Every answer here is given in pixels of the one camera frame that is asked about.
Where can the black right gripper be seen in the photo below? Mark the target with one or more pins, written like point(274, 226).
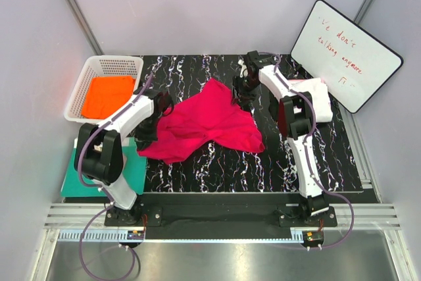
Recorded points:
point(237, 91)

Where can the crimson red t shirt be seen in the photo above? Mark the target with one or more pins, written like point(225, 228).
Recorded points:
point(207, 116)

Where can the folded white t shirt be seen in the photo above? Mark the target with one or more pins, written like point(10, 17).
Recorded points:
point(320, 100)

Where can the white plastic basket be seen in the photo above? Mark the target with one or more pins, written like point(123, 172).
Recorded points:
point(100, 66)

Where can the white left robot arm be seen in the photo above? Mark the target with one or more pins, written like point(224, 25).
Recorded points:
point(99, 159)

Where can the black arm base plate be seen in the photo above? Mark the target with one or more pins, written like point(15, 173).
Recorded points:
point(284, 209)

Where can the white whiteboard black frame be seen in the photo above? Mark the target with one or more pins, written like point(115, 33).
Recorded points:
point(352, 62)

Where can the orange t shirt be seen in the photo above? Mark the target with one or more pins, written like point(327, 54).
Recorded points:
point(106, 95)

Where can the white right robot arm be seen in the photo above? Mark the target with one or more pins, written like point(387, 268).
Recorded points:
point(296, 117)

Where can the aluminium frame rail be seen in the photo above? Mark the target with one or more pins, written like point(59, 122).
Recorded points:
point(366, 216)

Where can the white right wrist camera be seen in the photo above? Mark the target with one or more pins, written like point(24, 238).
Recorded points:
point(244, 69)

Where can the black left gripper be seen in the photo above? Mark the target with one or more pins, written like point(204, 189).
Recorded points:
point(143, 140)

